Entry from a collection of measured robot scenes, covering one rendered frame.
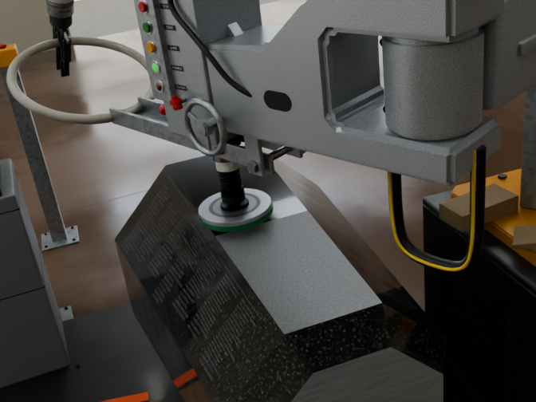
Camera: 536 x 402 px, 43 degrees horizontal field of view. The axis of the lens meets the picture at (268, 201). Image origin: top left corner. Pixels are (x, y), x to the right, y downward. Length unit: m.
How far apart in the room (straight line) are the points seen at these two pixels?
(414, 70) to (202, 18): 0.58
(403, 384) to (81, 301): 2.04
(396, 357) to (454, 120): 0.57
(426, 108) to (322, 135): 0.27
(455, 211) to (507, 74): 0.60
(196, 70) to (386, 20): 0.58
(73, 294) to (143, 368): 0.75
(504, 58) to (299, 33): 0.41
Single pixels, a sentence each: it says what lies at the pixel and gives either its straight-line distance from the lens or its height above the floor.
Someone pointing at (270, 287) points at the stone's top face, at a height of 0.82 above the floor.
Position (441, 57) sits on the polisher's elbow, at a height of 1.41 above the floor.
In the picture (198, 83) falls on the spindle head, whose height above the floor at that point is 1.29.
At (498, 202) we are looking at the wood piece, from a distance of 2.02.
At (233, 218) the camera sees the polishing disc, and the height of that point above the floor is 0.88.
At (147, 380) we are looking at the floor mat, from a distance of 2.79.
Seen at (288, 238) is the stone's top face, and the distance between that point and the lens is 1.90.
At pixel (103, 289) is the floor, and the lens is 3.43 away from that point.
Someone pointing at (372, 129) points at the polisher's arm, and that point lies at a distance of 1.43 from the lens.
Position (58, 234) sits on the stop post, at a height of 0.05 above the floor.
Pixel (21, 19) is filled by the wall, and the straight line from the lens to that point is 8.57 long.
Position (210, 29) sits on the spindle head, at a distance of 1.69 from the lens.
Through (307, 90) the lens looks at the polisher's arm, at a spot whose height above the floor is 1.31.
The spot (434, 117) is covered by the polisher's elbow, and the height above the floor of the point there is 1.30.
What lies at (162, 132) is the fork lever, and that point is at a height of 1.09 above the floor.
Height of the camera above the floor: 1.78
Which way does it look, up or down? 27 degrees down
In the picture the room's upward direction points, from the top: 8 degrees counter-clockwise
